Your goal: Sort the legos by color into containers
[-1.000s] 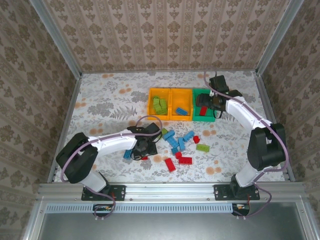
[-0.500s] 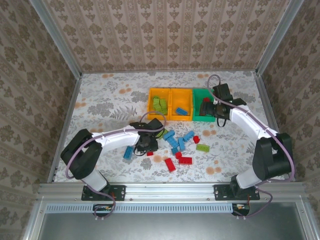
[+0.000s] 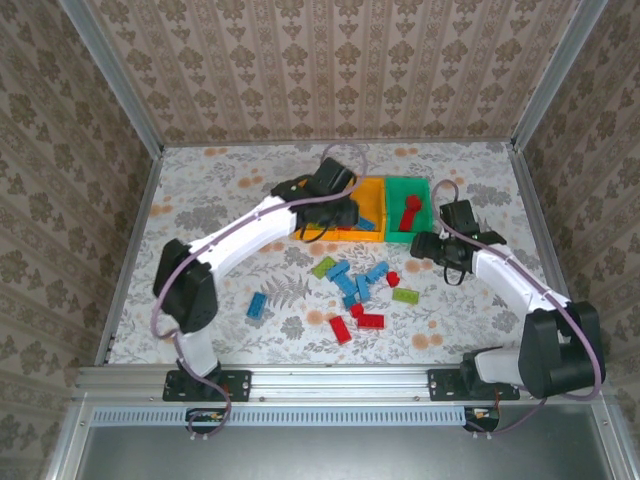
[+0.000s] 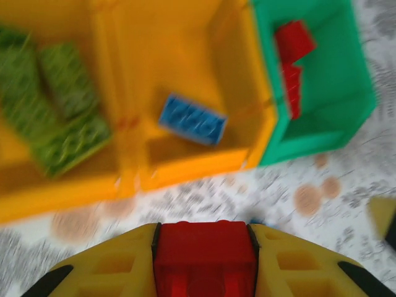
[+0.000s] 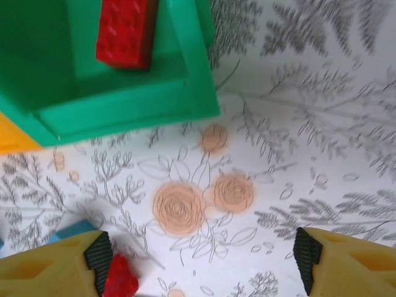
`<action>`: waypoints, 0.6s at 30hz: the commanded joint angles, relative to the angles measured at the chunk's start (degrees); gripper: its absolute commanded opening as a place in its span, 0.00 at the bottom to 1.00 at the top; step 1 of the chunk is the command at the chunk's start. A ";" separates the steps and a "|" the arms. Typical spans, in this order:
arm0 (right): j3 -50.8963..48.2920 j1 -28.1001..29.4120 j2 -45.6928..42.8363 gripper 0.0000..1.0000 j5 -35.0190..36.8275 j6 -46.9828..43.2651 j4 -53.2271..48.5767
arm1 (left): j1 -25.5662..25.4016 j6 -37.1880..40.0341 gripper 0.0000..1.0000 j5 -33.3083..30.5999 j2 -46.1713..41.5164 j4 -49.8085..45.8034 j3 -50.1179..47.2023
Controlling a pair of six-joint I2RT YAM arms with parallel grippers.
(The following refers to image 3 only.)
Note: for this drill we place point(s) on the small blue lego brick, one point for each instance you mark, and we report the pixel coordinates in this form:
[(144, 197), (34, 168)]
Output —
[(350, 301)]

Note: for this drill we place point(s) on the aluminium frame post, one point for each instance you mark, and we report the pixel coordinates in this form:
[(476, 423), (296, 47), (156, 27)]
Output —
[(555, 75), (114, 75)]

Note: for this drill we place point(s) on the orange plastic bin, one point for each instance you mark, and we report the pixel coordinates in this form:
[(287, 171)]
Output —
[(372, 192), (330, 235)]

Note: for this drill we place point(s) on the lime green lego brick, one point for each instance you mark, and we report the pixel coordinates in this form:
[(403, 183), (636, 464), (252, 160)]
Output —
[(324, 267), (405, 296)]

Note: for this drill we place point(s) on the small red lego brick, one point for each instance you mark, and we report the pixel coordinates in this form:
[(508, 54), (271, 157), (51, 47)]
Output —
[(356, 310), (393, 278)]

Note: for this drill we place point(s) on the wide aluminium mounting rail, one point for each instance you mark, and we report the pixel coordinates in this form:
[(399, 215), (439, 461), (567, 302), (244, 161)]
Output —
[(340, 382)]

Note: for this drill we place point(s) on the aluminium frame bar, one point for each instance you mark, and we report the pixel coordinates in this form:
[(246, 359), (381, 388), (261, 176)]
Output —
[(617, 450), (65, 450)]

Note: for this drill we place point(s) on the small connector board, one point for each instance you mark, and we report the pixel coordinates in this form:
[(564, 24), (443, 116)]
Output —
[(205, 415), (482, 414)]

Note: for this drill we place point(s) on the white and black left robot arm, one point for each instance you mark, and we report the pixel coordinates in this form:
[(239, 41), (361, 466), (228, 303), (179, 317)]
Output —
[(240, 235)]

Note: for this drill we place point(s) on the aluminium side rail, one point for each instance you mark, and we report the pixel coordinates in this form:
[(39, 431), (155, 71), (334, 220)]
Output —
[(136, 225), (547, 250)]

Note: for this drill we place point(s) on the floral patterned table cover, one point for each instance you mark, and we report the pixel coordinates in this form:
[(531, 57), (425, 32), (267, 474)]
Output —
[(225, 175)]

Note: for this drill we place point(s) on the green plastic bin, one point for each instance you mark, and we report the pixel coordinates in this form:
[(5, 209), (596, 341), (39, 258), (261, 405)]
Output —
[(425, 225)]

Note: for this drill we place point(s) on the thin aluminium rail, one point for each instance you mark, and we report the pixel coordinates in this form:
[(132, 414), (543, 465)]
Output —
[(400, 144)]

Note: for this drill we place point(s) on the grey metal sheet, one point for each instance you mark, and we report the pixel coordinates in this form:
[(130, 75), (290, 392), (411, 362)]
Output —
[(350, 455)]

